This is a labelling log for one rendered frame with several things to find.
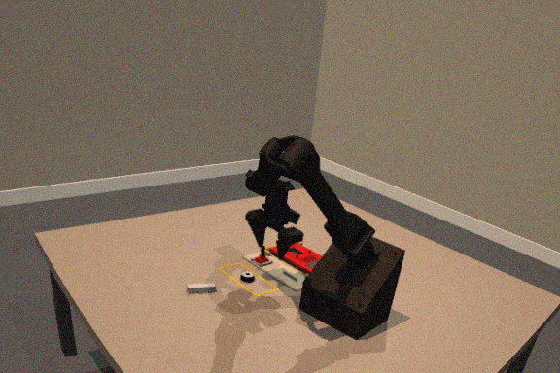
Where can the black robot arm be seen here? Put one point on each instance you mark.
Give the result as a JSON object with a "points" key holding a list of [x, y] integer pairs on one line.
{"points": [[296, 158]]}

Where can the black wheel with grey rim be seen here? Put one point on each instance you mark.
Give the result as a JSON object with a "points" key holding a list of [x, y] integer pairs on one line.
{"points": [[247, 276]]}

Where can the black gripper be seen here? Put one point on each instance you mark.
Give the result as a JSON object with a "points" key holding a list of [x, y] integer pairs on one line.
{"points": [[273, 217]]}

